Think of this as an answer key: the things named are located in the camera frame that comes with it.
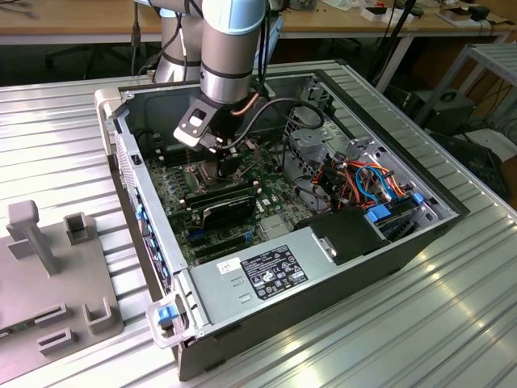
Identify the black RAM stick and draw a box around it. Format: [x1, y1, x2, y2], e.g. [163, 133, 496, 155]
[188, 186, 259, 210]
[184, 182, 252, 203]
[159, 144, 191, 161]

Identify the green motherboard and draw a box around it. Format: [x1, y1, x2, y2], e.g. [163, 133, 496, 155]
[143, 137, 300, 268]

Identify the metal drive cage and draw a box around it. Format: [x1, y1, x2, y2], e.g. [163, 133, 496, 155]
[282, 74, 338, 173]

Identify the black graphics card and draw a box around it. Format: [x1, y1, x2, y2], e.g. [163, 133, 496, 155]
[200, 195, 259, 230]

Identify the black office chair base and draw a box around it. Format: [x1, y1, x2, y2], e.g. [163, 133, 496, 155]
[43, 40, 137, 80]

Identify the black plastic shroud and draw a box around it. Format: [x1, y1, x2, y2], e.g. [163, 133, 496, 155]
[293, 209, 392, 267]

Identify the grey power supply unit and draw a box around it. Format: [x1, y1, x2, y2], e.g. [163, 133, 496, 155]
[186, 224, 338, 329]

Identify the hard disk in blue carrier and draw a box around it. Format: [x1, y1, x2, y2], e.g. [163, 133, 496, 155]
[363, 192, 425, 244]

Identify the white box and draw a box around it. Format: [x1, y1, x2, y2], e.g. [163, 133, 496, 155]
[360, 4, 414, 24]

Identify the blue case latch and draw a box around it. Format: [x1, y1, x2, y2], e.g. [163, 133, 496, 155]
[156, 306, 179, 326]

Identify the grey open PC case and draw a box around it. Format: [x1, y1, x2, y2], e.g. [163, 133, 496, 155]
[93, 68, 472, 383]

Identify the black equipment box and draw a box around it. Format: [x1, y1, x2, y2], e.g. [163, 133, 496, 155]
[427, 91, 477, 137]

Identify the grey parts rack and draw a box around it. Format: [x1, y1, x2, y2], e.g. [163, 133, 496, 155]
[0, 200, 124, 356]

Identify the green RAM stick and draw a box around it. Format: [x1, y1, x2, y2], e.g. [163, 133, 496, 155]
[0, 318, 36, 339]

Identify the copper coloured hose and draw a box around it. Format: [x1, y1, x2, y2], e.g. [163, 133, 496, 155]
[233, 91, 259, 118]

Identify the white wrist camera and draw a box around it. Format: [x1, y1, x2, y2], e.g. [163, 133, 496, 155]
[172, 98, 216, 151]

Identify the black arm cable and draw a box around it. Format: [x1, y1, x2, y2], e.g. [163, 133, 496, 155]
[232, 0, 325, 151]

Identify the grey USB cable plug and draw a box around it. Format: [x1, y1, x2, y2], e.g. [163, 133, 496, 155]
[129, 0, 143, 46]

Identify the orange wire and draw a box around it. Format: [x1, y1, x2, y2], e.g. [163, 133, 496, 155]
[314, 160, 410, 203]

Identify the blue wire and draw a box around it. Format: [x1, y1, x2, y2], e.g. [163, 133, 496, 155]
[354, 162, 396, 205]

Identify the grey metal frame table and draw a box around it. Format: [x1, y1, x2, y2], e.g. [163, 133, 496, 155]
[414, 42, 517, 162]

